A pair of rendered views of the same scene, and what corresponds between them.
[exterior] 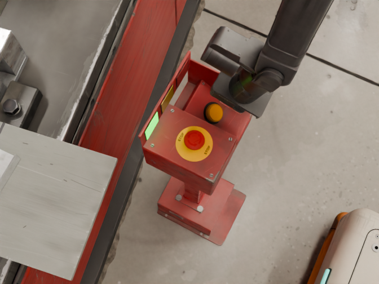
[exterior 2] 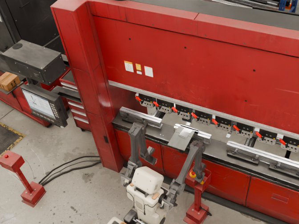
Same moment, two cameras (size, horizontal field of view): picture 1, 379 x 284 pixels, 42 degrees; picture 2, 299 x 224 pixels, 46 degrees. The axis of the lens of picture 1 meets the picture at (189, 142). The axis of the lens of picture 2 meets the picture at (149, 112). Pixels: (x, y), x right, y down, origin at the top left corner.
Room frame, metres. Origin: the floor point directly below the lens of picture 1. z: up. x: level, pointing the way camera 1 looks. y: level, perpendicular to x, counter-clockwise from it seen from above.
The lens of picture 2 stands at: (0.52, -1.94, 3.70)
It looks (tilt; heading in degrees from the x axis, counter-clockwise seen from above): 46 degrees down; 107
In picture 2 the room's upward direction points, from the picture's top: 8 degrees counter-clockwise
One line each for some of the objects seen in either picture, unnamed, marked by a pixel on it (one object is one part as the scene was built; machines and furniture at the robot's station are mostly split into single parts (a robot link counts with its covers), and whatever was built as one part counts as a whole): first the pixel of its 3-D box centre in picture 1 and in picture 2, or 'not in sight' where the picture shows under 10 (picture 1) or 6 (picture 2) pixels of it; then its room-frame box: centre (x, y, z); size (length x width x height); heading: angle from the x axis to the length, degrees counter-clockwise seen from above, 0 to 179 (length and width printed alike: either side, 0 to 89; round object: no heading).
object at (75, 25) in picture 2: not in sight; (112, 82); (-0.69, 0.84, 1.15); 0.85 x 0.25 x 2.30; 73
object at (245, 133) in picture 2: not in sight; (245, 127); (0.74, 0.23, 1.26); 0.15 x 0.09 x 0.17; 163
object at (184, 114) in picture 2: not in sight; (184, 109); (0.17, 0.40, 1.26); 0.15 x 0.09 x 0.17; 163
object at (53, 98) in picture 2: not in sight; (46, 103); (-1.14, 0.19, 1.42); 0.45 x 0.12 x 0.36; 159
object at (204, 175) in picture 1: (200, 126); (197, 177); (0.34, -0.02, 0.75); 0.20 x 0.16 x 0.18; 154
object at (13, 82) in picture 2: not in sight; (6, 81); (-2.08, 0.88, 1.04); 0.30 x 0.26 x 0.12; 155
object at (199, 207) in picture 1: (194, 192); (197, 209); (0.34, -0.02, 0.13); 0.10 x 0.10 x 0.01; 64
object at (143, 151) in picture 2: not in sight; (141, 142); (-0.12, -0.16, 1.40); 0.11 x 0.06 x 0.43; 155
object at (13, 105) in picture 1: (10, 106); not in sight; (0.31, 0.30, 0.91); 0.03 x 0.03 x 0.02
